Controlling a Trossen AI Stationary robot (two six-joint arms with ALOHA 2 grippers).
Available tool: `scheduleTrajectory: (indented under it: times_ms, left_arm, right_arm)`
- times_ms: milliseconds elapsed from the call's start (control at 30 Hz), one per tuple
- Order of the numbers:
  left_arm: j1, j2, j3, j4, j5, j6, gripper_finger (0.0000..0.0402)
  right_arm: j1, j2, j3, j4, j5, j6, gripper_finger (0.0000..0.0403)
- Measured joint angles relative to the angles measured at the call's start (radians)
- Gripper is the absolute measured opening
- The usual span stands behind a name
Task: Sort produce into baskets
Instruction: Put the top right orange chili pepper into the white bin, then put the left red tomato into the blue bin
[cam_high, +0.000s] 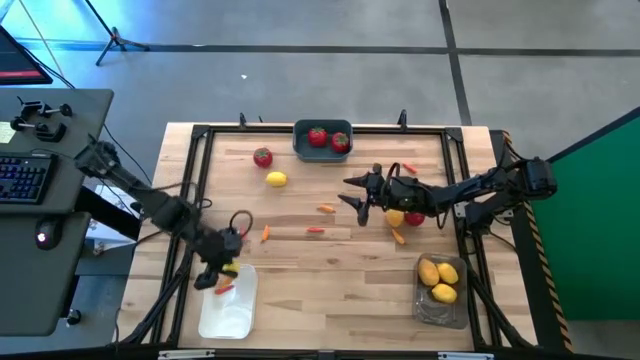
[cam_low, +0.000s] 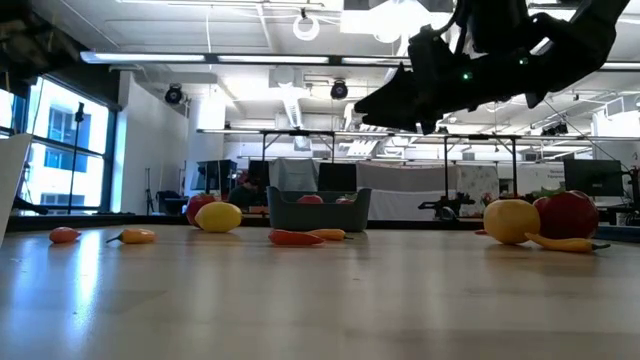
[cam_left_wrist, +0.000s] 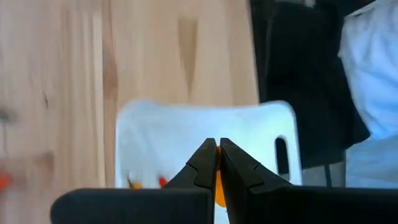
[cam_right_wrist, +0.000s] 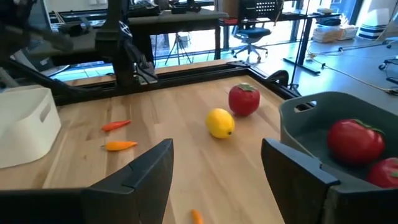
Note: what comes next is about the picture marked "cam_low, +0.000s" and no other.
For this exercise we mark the black beam with light strips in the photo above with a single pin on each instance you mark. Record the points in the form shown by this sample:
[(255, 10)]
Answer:
[(335, 60)]

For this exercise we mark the white plastic bin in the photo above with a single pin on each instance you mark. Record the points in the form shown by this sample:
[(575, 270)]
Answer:
[(10, 180)]

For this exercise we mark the red toy pepper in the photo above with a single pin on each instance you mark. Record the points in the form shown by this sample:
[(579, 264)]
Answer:
[(295, 238)]

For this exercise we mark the black light stand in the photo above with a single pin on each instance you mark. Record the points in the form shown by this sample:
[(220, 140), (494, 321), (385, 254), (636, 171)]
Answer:
[(78, 112)]

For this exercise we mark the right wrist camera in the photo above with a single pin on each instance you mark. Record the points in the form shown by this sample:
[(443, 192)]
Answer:
[(430, 47)]

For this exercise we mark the grey cloth cover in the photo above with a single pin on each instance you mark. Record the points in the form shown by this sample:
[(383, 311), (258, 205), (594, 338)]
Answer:
[(292, 172)]

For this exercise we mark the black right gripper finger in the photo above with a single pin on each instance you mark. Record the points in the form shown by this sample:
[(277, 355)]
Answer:
[(395, 121), (392, 97)]

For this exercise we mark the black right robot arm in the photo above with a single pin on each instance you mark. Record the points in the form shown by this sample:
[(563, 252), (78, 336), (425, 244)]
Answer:
[(565, 45)]

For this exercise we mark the yellow toy lemon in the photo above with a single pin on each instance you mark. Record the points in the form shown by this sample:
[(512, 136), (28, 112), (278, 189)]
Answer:
[(218, 217), (511, 220)]

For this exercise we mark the black equipment rack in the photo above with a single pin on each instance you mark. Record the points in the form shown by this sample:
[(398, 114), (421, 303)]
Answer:
[(220, 172)]

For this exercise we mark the white cloth cover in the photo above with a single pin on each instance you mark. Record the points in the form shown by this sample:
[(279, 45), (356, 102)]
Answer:
[(400, 200)]

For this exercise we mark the small red-orange toy pepper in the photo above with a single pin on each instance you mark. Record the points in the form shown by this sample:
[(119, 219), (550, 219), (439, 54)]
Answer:
[(64, 235)]

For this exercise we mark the black background robot arm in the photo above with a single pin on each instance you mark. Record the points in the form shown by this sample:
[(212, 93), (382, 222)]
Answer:
[(445, 205)]

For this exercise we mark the black ceiling lamp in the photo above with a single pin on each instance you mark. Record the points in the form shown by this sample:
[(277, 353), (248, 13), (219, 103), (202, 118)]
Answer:
[(555, 129), (339, 90), (173, 94)]

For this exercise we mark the person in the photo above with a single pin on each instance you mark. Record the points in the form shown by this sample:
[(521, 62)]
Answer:
[(243, 196)]

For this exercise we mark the orange toy pepper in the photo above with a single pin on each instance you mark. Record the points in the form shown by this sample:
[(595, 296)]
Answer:
[(137, 236), (330, 233), (565, 244)]

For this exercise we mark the large window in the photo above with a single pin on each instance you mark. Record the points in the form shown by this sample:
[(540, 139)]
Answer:
[(55, 175)]

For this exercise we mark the dark grey bin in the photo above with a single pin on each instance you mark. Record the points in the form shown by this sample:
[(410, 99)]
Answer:
[(320, 215)]

